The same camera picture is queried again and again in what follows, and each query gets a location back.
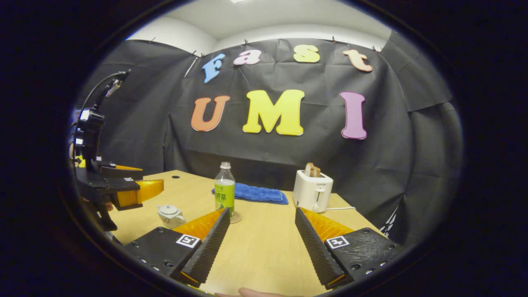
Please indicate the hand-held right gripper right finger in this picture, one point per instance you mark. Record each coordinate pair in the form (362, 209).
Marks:
(317, 251)

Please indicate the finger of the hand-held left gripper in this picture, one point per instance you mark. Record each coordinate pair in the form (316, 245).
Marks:
(140, 189)
(123, 173)

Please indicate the white teacup lid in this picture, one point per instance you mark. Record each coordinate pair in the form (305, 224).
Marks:
(168, 210)

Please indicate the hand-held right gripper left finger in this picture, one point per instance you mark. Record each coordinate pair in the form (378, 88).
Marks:
(210, 247)

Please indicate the blue towel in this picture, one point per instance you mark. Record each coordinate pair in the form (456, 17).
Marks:
(260, 194)

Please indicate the clear green label water bottle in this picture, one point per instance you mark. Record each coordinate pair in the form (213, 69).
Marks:
(225, 198)

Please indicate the white toaster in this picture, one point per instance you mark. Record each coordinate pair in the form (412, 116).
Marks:
(311, 192)

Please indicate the toasted bread slice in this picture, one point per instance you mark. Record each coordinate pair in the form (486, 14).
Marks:
(312, 170)

